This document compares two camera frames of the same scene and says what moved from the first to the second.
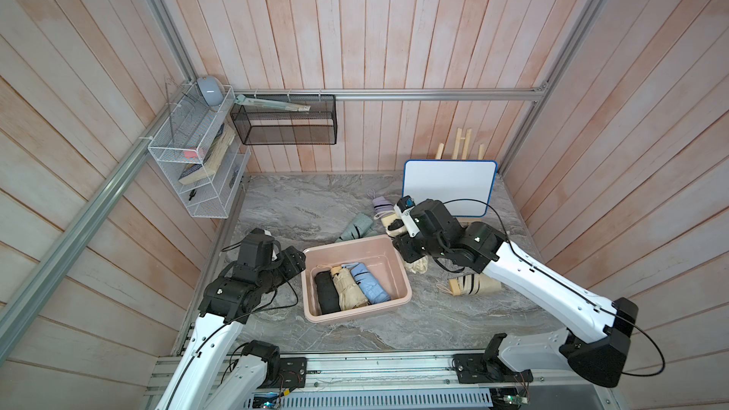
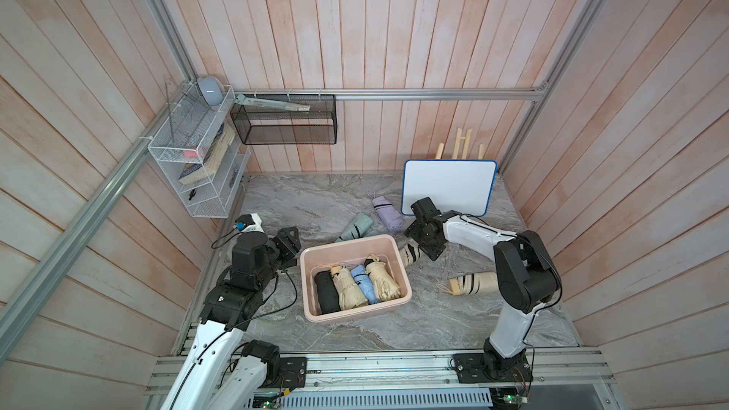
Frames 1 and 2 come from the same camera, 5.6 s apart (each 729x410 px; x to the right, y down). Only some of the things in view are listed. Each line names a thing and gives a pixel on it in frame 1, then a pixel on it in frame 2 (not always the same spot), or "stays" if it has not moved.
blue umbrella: (372, 289) stays
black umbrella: (327, 293) stays
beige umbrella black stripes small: (393, 225) -> (384, 284)
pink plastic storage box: (352, 277) stays
